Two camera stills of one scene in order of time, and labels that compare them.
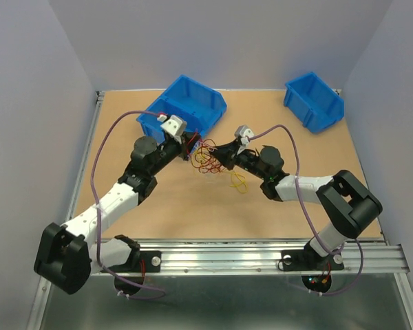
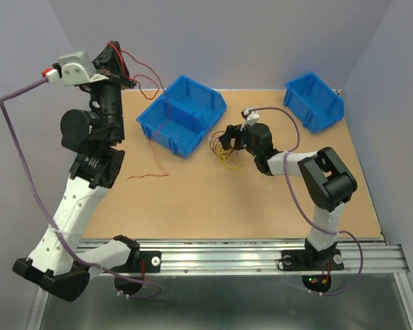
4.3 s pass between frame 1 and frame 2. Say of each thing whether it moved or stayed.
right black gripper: moved
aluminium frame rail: stayed
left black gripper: moved
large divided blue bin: stayed
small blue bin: stayed
